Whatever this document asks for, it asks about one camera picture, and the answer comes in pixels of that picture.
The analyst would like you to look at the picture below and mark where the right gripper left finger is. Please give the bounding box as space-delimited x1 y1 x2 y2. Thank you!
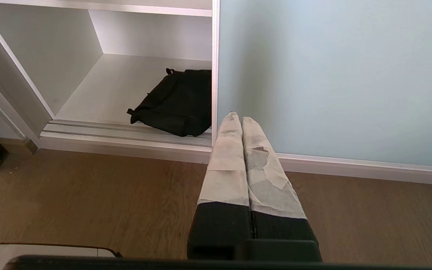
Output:
187 111 253 260

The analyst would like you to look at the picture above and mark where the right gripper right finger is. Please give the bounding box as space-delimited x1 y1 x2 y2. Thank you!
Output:
241 116 322 262

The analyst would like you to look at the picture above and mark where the pale blue sliding wardrobe door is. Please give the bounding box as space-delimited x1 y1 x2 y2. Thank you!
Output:
211 0 432 168

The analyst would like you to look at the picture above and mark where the white wardrobe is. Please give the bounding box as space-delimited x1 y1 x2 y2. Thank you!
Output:
0 0 432 187

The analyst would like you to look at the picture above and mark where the black fabric bag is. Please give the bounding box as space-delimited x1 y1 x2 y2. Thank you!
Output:
127 68 212 137

